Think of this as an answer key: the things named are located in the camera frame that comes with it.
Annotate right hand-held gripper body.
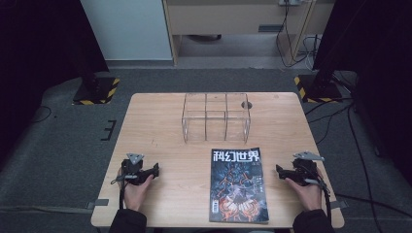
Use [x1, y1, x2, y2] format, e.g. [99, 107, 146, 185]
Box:
[291, 150, 326, 187]

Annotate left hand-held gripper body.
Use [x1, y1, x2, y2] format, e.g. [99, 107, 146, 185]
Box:
[120, 152, 146, 186]

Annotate dark illustrated magazine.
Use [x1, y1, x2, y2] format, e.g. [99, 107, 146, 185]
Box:
[209, 148, 270, 224]

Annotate clear acrylic divided organizer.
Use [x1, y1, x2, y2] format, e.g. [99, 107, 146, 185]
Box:
[181, 92, 252, 145]

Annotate person's left hand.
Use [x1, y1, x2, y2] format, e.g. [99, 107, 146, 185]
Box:
[117, 166, 155, 214]

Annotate person's right hand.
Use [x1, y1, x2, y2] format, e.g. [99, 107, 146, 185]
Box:
[284, 167, 324, 214]

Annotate grey tape strip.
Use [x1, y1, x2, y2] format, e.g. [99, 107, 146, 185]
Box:
[329, 200, 350, 210]
[86, 198, 110, 210]

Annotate black stand base hazard stripes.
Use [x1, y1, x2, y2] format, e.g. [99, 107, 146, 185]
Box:
[293, 74, 345, 104]
[72, 76, 121, 106]

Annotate white cabinet panel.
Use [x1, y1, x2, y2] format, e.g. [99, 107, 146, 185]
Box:
[80, 0, 174, 62]

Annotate black curtain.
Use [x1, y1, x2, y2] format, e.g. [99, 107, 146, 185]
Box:
[0, 0, 110, 163]
[312, 0, 412, 178]

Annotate beige wooden office desk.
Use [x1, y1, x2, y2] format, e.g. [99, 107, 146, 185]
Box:
[161, 0, 336, 67]

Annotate left hand-held gripper black cable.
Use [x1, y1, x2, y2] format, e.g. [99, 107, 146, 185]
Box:
[110, 174, 138, 211]

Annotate hand-held gripper black cable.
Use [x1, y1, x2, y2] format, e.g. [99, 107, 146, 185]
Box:
[110, 174, 138, 211]
[304, 178, 333, 217]

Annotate right hand-held gripper black cable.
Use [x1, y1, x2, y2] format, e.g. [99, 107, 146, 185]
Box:
[304, 178, 333, 217]

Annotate black floor cable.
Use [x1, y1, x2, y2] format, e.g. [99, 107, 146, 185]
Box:
[304, 96, 355, 146]
[347, 105, 385, 233]
[333, 192, 412, 219]

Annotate bundle of desk cables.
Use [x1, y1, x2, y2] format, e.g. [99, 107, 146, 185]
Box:
[275, 0, 324, 70]

